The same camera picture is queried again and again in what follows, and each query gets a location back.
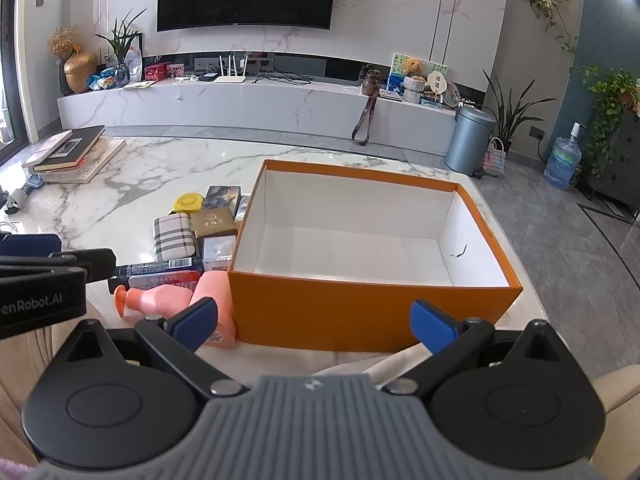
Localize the dried flower bunch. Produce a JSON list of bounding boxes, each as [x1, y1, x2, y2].
[[48, 27, 79, 59]]

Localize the blue water jug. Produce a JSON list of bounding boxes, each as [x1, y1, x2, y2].
[[543, 122, 585, 190]]

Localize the yellow tape measure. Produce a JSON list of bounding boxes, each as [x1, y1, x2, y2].
[[173, 193, 203, 214]]

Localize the leafy plant on cabinet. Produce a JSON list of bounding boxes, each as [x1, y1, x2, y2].
[[581, 64, 640, 177]]

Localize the clear plastic box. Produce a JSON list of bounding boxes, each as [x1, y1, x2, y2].
[[201, 235, 237, 273]]

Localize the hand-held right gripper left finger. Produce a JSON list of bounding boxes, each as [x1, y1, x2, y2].
[[47, 297, 250, 402]]

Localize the gold acorn vase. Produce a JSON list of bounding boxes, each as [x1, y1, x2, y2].
[[63, 51, 99, 94]]

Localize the illustrated card box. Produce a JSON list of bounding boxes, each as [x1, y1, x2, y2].
[[202, 185, 243, 211]]

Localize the dark grey cabinet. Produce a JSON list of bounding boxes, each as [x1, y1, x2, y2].
[[581, 109, 640, 212]]

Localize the beige cloth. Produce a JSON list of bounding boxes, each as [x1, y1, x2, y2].
[[0, 300, 166, 480]]

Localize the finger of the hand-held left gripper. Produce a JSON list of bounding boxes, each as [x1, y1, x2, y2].
[[0, 248, 117, 283], [0, 234, 63, 258]]

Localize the woven handbag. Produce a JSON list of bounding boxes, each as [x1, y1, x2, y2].
[[482, 137, 509, 177]]

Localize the hanging vine plant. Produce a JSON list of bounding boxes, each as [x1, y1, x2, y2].
[[519, 0, 579, 59]]

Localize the stack of books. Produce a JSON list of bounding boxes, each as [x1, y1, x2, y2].
[[37, 139, 127, 184]]

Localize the gold cardboard box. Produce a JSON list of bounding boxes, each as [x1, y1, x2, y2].
[[190, 208, 238, 238]]

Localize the plaid glasses case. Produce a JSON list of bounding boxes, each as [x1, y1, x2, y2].
[[152, 213, 197, 262]]

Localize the tall leaf potted plant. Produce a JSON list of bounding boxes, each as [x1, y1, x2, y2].
[[482, 69, 545, 162]]

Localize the black spray can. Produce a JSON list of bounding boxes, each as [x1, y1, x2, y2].
[[107, 257, 206, 294]]

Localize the white router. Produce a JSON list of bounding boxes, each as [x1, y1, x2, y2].
[[213, 53, 249, 84]]

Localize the black photo book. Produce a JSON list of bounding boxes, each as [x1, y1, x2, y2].
[[34, 125, 106, 171]]

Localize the orange cardboard box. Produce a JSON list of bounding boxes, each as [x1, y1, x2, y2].
[[227, 159, 523, 353]]

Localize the pale thin book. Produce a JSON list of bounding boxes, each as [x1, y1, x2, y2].
[[22, 130, 73, 166]]

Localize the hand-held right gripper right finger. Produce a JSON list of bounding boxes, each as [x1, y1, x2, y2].
[[382, 300, 588, 396]]

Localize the green plant in glass vase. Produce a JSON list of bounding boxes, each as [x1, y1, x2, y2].
[[94, 8, 149, 87]]

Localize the marble television console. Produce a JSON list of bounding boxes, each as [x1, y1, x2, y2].
[[56, 51, 459, 157]]

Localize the brown flask with strap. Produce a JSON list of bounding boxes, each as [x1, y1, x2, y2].
[[351, 66, 382, 145]]

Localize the grey pedal trash can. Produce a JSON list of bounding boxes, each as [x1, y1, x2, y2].
[[444, 105, 497, 176]]

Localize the green picture board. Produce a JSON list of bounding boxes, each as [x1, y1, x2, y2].
[[389, 53, 449, 97]]

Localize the printed box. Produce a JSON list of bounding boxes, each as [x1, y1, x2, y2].
[[128, 269, 203, 292]]

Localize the snack bags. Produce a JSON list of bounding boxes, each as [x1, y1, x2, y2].
[[87, 67, 132, 92]]

